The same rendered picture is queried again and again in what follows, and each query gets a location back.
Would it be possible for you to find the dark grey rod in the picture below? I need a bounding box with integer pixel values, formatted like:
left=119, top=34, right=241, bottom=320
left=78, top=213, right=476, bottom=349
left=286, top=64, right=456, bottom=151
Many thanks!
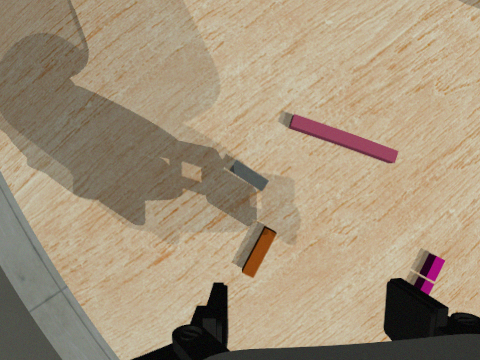
left=230, top=160, right=269, bottom=191

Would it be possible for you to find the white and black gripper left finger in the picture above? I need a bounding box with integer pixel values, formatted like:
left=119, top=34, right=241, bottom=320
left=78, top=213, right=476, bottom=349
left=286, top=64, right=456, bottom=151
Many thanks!
left=132, top=282, right=230, bottom=360

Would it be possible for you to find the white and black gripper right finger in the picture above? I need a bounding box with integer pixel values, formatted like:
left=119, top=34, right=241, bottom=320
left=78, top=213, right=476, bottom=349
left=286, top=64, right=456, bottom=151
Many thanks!
left=384, top=278, right=480, bottom=341

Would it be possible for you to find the orange rod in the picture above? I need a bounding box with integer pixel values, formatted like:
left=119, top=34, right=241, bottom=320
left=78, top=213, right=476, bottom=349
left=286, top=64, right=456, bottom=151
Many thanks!
left=242, top=226, right=277, bottom=278

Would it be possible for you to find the dark pink rod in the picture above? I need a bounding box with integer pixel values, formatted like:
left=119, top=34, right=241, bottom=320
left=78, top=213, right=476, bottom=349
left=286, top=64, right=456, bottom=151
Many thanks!
left=289, top=114, right=398, bottom=163

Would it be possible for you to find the small magenta block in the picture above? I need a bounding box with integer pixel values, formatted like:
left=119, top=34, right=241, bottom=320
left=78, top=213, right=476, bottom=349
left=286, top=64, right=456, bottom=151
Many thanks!
left=419, top=253, right=445, bottom=281
left=414, top=276, right=434, bottom=295

